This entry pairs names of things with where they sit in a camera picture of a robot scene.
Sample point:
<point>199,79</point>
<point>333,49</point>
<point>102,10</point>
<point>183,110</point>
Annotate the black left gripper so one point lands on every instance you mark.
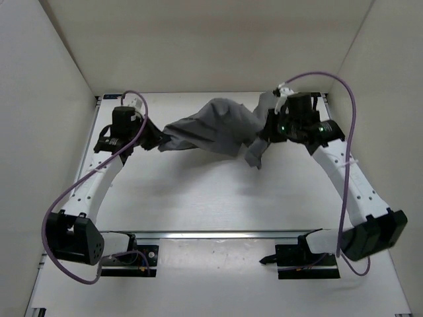
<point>156,134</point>

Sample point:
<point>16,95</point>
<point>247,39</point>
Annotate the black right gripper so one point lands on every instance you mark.
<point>272,117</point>

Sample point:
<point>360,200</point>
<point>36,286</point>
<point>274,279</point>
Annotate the grey pleated skirt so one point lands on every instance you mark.
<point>223,126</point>

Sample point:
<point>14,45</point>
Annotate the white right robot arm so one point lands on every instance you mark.
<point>375,226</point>

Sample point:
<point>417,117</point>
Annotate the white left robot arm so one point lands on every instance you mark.
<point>71,233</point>

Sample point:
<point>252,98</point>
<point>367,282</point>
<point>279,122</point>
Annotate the left blue corner label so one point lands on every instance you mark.
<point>111,96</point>

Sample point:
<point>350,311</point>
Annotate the aluminium table edge rail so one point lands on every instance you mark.
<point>212,234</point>

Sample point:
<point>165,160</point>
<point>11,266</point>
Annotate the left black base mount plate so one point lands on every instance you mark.
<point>134,265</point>

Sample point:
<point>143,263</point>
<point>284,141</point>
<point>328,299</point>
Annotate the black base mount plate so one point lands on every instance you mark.
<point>134,265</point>
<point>294,263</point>

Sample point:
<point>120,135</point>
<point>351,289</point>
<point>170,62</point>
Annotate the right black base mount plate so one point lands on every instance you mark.
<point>294,263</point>

